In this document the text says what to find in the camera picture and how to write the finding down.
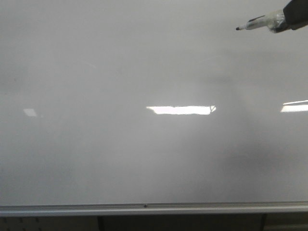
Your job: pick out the white whiteboard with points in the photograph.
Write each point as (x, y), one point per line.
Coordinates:
(150, 101)

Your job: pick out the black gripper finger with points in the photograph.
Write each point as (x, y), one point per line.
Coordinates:
(296, 14)

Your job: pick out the black and white marker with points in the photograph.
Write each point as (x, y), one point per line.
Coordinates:
(275, 22)

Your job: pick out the aluminium whiteboard tray rail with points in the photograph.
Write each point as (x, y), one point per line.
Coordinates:
(153, 209)

